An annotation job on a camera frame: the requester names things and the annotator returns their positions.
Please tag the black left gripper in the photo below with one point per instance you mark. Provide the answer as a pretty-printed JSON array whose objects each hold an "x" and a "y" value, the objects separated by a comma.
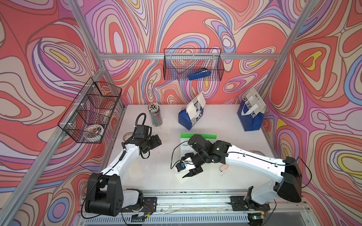
[{"x": 156, "y": 141}]

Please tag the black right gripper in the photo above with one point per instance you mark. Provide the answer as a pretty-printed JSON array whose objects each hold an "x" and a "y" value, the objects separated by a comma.
[{"x": 194, "y": 171}]

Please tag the green white paper bag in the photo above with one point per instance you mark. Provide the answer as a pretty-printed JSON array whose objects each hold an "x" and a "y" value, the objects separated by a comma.
[{"x": 185, "y": 137}]

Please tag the blue white paper bag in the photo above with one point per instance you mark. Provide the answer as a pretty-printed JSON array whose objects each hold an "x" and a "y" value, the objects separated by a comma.
[{"x": 192, "y": 112}]

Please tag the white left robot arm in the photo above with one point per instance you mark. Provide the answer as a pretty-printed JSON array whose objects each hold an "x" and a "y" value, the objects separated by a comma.
[{"x": 105, "y": 195}]

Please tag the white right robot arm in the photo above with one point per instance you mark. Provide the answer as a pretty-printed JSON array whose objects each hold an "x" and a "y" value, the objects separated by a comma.
[{"x": 284, "y": 174}]

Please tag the clear cup of pencils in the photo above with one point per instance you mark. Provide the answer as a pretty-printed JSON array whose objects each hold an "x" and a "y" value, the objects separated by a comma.
[{"x": 155, "y": 112}]

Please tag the white tape roll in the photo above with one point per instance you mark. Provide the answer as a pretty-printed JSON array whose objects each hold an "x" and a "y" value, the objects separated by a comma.
[{"x": 257, "y": 152}]

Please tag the dark blue paper bag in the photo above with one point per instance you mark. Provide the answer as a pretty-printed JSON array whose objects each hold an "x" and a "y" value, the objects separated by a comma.
[{"x": 251, "y": 111}]

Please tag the blue stapler in basket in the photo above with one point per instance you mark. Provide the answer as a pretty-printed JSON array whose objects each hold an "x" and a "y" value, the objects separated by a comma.
[{"x": 198, "y": 74}]

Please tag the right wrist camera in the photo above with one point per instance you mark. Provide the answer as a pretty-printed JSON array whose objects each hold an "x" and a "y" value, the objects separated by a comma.
[{"x": 183, "y": 166}]

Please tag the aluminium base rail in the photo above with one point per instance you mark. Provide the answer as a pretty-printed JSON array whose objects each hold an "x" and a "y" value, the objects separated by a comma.
[{"x": 206, "y": 208}]

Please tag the black wire basket left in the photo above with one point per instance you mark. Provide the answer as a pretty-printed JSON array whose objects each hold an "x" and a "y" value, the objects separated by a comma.
[{"x": 95, "y": 103}]

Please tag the black wire basket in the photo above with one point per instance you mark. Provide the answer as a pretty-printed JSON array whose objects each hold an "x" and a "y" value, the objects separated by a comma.
[
  {"x": 95, "y": 103},
  {"x": 180, "y": 62}
]

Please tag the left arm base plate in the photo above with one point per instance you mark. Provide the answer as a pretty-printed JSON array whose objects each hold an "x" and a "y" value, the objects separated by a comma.
[{"x": 148, "y": 205}]

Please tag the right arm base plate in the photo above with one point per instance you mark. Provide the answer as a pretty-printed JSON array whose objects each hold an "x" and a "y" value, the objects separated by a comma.
[{"x": 239, "y": 203}]

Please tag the black wire basket back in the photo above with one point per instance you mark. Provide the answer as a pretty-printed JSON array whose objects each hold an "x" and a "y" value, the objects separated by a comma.
[{"x": 180, "y": 62}]

